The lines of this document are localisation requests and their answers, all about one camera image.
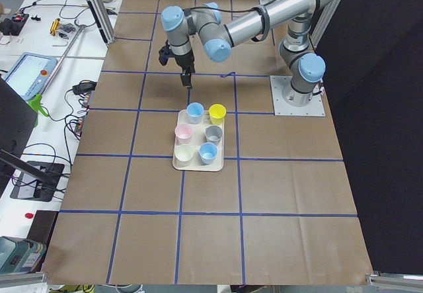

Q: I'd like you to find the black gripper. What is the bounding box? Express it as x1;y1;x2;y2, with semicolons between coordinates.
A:
174;50;195;89

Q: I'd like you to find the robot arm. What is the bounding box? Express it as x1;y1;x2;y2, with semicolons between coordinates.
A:
159;0;332;89

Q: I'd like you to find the yellow plastic cup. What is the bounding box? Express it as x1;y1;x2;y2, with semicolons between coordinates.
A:
209;104;227;126

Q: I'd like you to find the pink plastic cup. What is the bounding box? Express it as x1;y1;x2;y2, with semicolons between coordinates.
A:
174;123;193;144

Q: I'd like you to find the grey plastic cup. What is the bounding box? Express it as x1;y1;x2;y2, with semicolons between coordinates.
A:
205;125;223;145

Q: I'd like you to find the pale green plastic cup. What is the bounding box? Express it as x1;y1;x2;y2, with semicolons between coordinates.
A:
174;144;194;167

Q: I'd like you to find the light blue plastic cup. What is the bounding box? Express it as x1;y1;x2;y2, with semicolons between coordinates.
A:
198;142;217;165

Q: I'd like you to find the cream plastic tray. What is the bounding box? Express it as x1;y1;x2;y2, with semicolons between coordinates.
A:
173;109;225;172

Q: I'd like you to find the yellow tool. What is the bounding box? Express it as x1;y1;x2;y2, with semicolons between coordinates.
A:
50;18;60;36

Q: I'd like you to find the green plastic clamp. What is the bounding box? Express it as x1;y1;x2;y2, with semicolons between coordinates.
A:
27;94;50;117

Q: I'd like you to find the teach pendant tablet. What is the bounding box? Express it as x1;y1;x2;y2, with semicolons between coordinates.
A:
3;52;58;101

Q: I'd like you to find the black monitor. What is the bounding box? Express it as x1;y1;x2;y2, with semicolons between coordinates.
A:
1;79;37;195

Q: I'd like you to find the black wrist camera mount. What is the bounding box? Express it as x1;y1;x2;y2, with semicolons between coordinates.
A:
159;40;173;66

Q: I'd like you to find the aluminium frame post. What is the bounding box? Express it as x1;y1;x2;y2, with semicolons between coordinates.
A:
86;0;116;45

